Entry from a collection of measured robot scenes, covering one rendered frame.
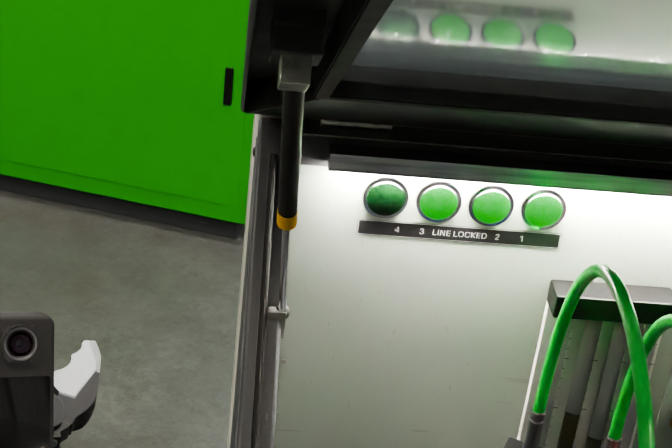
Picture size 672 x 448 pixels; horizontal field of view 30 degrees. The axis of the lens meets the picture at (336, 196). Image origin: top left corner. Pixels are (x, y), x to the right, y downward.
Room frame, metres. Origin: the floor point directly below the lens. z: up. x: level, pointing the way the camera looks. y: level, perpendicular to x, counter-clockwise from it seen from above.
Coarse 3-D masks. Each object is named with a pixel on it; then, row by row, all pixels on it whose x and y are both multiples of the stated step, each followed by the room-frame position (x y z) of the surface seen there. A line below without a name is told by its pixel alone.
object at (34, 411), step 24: (0, 312) 0.69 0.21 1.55; (24, 312) 0.69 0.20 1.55; (0, 336) 0.67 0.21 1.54; (24, 336) 0.68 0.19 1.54; (48, 336) 0.69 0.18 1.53; (0, 360) 0.67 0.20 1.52; (24, 360) 0.67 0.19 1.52; (48, 360) 0.68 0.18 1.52; (0, 384) 0.66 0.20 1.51; (24, 384) 0.66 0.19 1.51; (48, 384) 0.67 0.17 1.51; (0, 408) 0.65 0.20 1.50; (24, 408) 0.66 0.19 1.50; (48, 408) 0.66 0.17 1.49; (0, 432) 0.64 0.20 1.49; (24, 432) 0.65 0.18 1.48; (48, 432) 0.65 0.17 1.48
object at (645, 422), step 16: (592, 272) 1.10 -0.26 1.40; (608, 272) 1.06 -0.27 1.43; (576, 288) 1.14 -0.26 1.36; (624, 288) 1.02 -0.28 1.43; (576, 304) 1.16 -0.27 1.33; (624, 304) 1.00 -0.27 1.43; (560, 320) 1.17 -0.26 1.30; (624, 320) 0.98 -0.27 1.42; (560, 336) 1.17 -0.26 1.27; (640, 336) 0.96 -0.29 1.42; (640, 352) 0.94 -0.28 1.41; (544, 368) 1.19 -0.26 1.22; (640, 368) 0.93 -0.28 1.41; (544, 384) 1.18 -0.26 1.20; (640, 384) 0.91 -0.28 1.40; (544, 400) 1.19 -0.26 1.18; (640, 400) 0.90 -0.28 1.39; (544, 416) 1.19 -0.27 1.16; (640, 416) 0.89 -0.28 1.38; (640, 432) 0.88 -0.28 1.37
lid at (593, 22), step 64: (256, 0) 0.73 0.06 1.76; (320, 0) 0.88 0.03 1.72; (384, 0) 0.71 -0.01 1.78; (448, 0) 0.77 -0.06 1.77; (512, 0) 0.76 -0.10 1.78; (576, 0) 0.75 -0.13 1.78; (640, 0) 0.74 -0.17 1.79; (256, 64) 1.17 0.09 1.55; (320, 64) 1.07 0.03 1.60; (384, 64) 1.01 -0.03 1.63; (448, 64) 0.99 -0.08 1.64; (512, 64) 0.97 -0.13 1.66; (576, 64) 0.95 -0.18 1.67; (640, 64) 0.94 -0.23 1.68; (384, 128) 1.27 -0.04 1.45; (448, 128) 1.27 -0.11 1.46; (512, 128) 1.24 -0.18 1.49; (576, 128) 1.20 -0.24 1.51; (640, 128) 1.17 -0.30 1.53
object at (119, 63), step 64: (0, 0) 3.65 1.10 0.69; (64, 0) 3.62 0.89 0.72; (128, 0) 3.58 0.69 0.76; (192, 0) 3.55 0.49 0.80; (0, 64) 3.65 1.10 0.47; (64, 64) 3.62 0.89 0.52; (128, 64) 3.58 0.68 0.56; (192, 64) 3.54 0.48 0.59; (0, 128) 3.65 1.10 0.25; (64, 128) 3.62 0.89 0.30; (128, 128) 3.58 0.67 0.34; (192, 128) 3.54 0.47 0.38; (64, 192) 3.66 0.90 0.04; (128, 192) 3.58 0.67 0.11; (192, 192) 3.54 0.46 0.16
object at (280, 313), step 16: (288, 96) 0.94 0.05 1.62; (304, 96) 0.95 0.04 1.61; (288, 112) 0.95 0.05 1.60; (288, 128) 0.96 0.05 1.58; (288, 144) 0.97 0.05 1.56; (288, 160) 0.98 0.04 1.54; (288, 176) 0.99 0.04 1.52; (288, 192) 1.00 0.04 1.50; (288, 208) 1.01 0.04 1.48; (288, 224) 1.02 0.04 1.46; (288, 240) 1.04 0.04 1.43; (288, 256) 1.05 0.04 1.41
